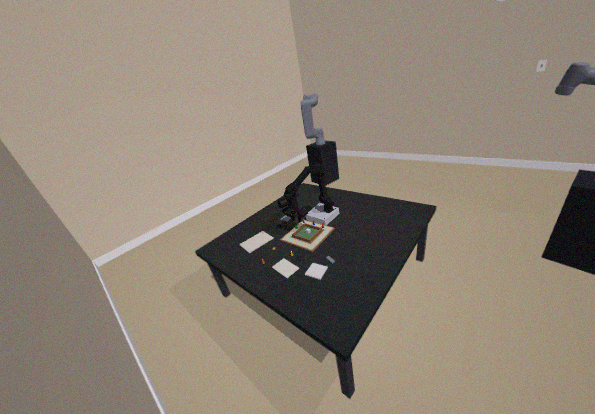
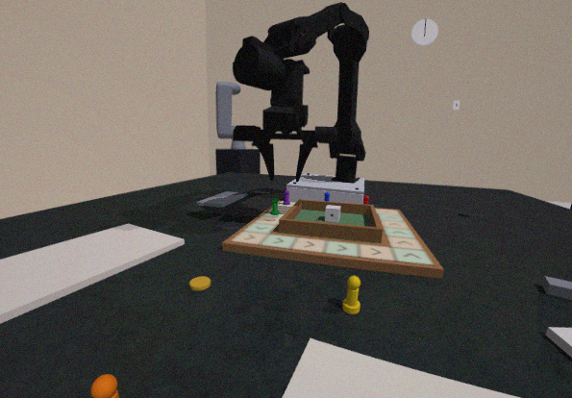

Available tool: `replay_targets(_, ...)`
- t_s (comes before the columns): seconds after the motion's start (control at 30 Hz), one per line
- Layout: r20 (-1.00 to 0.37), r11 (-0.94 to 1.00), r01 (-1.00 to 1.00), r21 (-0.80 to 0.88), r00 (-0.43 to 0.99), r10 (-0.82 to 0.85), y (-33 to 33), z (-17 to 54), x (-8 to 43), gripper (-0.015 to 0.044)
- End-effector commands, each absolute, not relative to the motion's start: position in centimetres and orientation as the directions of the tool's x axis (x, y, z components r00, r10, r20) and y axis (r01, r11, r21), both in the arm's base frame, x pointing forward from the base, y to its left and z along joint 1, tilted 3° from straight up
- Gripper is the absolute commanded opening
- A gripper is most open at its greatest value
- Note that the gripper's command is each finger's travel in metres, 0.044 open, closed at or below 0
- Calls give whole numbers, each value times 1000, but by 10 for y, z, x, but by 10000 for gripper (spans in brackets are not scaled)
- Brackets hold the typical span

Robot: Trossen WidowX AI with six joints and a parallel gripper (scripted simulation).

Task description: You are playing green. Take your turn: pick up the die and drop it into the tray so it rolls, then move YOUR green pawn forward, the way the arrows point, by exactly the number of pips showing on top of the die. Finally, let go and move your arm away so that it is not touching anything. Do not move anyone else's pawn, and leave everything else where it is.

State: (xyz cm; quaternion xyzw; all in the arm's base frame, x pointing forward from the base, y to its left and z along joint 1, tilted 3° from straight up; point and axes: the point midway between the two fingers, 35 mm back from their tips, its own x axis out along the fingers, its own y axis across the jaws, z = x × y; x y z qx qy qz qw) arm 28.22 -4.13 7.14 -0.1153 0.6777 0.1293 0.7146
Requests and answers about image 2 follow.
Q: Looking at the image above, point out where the yellow pawn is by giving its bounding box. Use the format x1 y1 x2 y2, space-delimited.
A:
343 276 361 314

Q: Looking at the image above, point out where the green game pawn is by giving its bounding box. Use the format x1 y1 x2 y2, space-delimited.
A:
271 198 279 215

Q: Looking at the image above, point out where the yellow flat disc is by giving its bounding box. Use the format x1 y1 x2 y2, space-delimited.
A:
189 276 211 291

